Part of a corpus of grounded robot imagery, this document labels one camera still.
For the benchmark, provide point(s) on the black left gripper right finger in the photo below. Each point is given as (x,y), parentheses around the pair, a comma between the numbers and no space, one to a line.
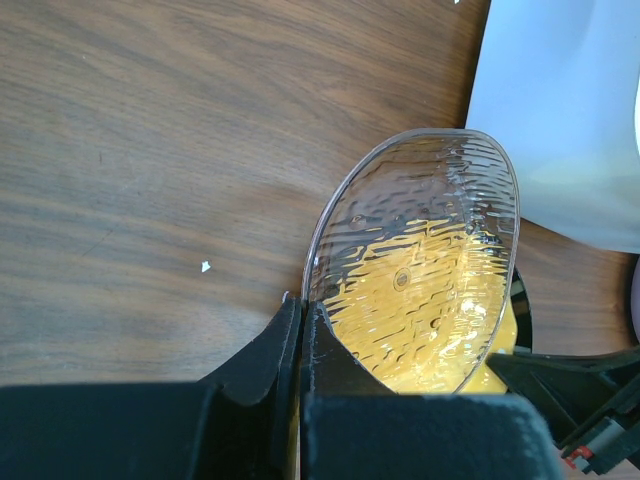
(353,427)

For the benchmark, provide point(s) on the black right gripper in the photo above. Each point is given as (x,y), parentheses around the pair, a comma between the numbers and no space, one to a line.
(590,403)

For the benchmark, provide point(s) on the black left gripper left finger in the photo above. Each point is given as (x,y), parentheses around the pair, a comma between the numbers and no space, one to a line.
(238,422)

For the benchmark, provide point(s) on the clear glass plate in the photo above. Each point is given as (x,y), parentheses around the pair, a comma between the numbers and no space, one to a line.
(413,257)

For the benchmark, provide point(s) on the white plastic bin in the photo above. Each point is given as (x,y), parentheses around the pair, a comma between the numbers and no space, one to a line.
(557,85)

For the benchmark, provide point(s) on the black gold striped plate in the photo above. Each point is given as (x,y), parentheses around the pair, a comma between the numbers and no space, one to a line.
(522,311)

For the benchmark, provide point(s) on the lavender plate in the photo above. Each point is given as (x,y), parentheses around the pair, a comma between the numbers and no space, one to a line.
(635,300)

